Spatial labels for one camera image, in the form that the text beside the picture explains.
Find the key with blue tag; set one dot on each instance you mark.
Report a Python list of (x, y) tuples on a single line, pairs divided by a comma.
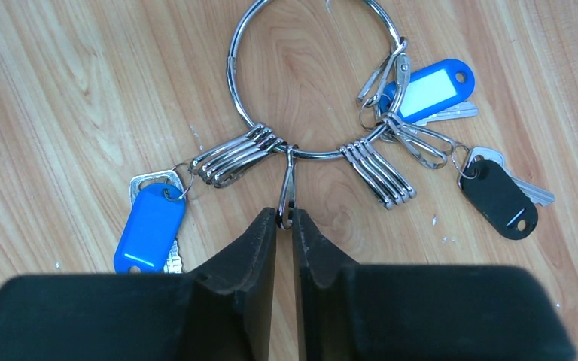
[(148, 242)]

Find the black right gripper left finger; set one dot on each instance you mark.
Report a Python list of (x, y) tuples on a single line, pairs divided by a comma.
[(221, 310)]

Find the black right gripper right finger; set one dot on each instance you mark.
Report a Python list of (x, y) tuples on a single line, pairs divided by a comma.
[(347, 310)]

